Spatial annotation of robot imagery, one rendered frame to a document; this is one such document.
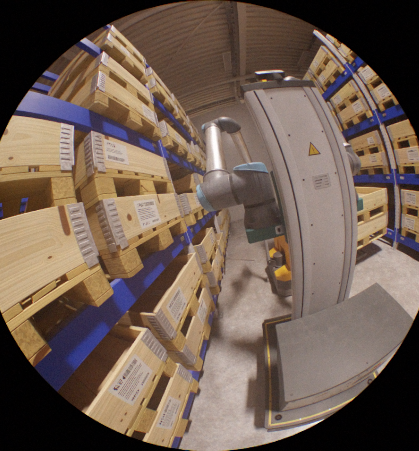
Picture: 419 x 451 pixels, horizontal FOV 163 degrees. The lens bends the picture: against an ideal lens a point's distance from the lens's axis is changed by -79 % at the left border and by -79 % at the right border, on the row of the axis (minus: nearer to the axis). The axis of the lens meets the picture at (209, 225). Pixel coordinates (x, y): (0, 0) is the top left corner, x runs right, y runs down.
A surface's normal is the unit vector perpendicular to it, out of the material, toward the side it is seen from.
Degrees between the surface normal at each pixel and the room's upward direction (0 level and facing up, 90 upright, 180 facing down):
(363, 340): 0
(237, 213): 90
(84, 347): 90
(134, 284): 90
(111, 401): 90
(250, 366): 0
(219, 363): 0
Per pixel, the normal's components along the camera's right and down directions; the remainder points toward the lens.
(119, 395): 0.94, -0.26
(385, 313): -0.29, -0.94
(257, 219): -0.61, -0.04
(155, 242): -0.17, 0.22
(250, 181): -0.37, 0.26
